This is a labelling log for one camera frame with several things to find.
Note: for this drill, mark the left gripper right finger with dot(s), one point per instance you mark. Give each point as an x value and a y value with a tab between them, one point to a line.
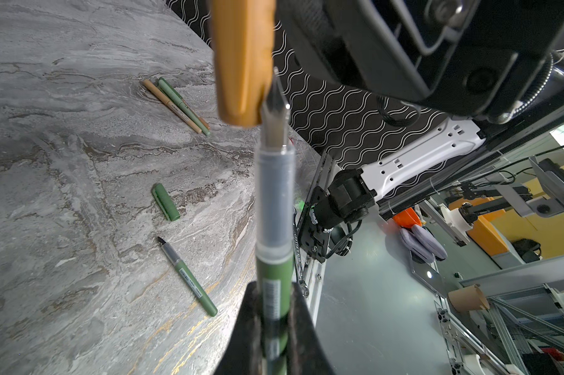
304	352

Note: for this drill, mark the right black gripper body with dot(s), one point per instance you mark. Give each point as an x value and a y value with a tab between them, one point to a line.
479	59

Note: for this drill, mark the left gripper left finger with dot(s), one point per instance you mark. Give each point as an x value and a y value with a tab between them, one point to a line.
243	354

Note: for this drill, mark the light green pen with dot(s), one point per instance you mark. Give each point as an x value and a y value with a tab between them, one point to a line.
166	87

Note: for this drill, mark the tan pen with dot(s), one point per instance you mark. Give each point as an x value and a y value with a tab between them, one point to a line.
163	98

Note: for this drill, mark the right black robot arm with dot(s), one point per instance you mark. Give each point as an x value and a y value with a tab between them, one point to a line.
405	150

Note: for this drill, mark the green pen cap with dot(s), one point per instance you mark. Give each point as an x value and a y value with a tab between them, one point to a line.
165	202

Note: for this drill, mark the orange box outside cell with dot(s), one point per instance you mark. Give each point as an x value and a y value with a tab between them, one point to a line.
407	219

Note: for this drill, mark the brown cardboard tape roll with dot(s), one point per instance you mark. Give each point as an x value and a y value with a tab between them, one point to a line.
468	299

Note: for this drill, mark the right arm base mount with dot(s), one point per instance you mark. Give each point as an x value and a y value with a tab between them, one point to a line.
334	209

